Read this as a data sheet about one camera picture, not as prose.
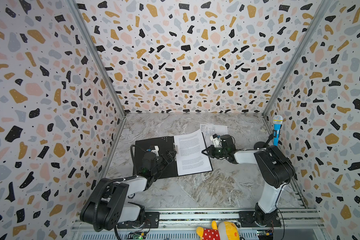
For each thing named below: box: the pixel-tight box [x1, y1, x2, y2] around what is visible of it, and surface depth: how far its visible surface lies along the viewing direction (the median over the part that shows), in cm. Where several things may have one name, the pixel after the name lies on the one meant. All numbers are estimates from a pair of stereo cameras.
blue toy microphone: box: [272, 115, 284, 147], surface depth 87 cm
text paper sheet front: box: [177, 163, 213, 176], surface depth 93 cm
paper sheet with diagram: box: [200, 123, 228, 147], surface depth 115 cm
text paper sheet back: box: [173, 129, 210, 166], surface depth 102 cm
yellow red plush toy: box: [196, 220, 241, 240], surface depth 67 cm
